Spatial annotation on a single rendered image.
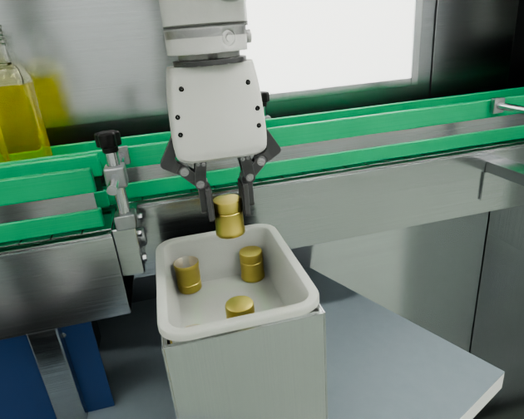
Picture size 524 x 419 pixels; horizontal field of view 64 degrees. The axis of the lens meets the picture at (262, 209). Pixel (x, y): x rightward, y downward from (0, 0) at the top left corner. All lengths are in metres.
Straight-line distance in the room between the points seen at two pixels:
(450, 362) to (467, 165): 0.34
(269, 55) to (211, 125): 0.41
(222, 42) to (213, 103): 0.06
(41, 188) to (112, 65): 0.30
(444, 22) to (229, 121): 0.66
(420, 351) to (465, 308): 0.55
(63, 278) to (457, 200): 0.67
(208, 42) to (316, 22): 0.46
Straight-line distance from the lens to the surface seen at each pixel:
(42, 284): 0.62
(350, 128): 0.72
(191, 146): 0.45
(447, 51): 1.03
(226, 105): 0.44
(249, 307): 0.50
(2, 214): 0.61
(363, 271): 1.09
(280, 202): 0.69
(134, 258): 0.59
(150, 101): 0.80
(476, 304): 1.36
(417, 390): 0.74
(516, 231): 1.17
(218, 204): 0.48
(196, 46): 0.42
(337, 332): 0.83
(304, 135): 0.69
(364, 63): 0.90
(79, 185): 0.57
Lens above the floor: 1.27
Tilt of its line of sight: 23 degrees down
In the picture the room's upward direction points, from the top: 5 degrees counter-clockwise
